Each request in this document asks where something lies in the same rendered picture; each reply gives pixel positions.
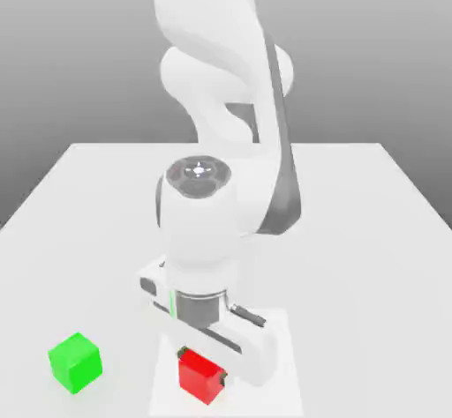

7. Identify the small red cube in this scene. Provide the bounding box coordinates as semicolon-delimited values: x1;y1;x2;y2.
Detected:
177;348;227;407

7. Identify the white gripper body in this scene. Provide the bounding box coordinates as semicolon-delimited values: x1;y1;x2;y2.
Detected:
150;300;281;388

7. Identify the small green cube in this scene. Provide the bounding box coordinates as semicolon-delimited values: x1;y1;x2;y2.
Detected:
47;332;104;396

